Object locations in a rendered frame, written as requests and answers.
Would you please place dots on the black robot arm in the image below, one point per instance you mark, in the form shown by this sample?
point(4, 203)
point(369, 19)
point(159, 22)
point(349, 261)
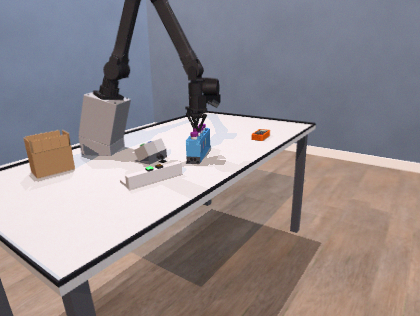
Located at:
point(114, 70)

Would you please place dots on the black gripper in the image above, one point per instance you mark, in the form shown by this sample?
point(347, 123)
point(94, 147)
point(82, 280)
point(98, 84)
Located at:
point(195, 113)

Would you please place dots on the small brown cardboard box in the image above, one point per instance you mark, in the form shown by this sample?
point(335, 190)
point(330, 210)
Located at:
point(52, 153)

